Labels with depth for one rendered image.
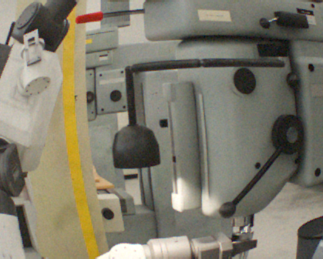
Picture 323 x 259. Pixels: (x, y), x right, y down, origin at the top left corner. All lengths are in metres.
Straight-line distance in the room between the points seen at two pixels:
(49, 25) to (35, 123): 0.28
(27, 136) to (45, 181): 1.60
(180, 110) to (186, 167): 0.09
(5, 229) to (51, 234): 1.74
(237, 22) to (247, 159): 0.23
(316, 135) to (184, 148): 0.26
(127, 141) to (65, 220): 1.87
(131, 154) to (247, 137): 0.18
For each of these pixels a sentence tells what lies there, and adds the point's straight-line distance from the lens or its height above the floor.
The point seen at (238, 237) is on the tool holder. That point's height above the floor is 1.25.
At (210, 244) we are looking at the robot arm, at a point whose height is 1.26.
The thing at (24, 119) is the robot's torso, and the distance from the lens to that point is 1.18.
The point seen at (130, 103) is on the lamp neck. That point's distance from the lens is 0.99.
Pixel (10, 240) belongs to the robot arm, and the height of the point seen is 1.28.
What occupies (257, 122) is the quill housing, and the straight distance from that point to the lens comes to 1.01.
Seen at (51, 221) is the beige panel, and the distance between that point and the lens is 2.80.
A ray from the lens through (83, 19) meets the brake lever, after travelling 1.11.
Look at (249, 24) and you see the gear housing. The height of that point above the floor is 1.65.
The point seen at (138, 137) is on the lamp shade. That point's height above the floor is 1.48.
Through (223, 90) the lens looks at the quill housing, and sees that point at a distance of 0.99.
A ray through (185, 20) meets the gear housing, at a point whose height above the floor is 1.66.
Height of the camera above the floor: 1.58
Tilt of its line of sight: 5 degrees down
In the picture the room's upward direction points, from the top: 5 degrees counter-clockwise
